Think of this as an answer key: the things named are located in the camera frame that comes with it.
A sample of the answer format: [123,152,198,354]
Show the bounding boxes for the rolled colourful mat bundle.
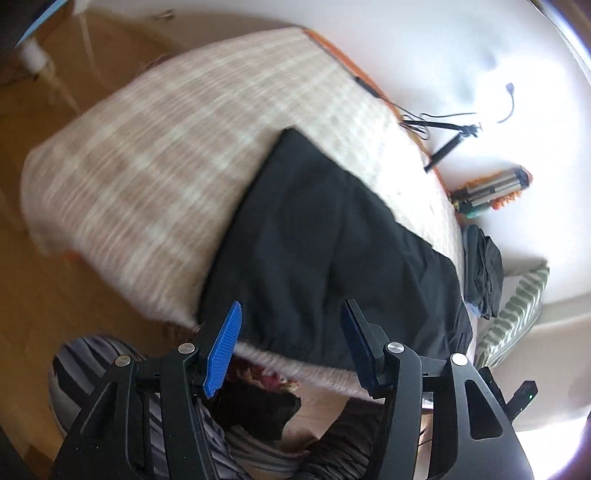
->
[449,166,533,219]

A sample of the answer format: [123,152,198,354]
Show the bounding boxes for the black pants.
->
[197,129,472,370]

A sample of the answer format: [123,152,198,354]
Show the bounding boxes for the orange mattress sheet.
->
[304,28,450,195]

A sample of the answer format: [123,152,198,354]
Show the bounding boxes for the black ring light cable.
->
[352,75,516,139]

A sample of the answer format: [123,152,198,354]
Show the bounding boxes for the green striped pillow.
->
[475,263,550,369]

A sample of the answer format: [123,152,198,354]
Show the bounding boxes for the checkered beige bed blanket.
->
[19,26,472,400]

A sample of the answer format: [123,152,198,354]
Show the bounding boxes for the stack of dark folded clothes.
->
[462,224,504,320]

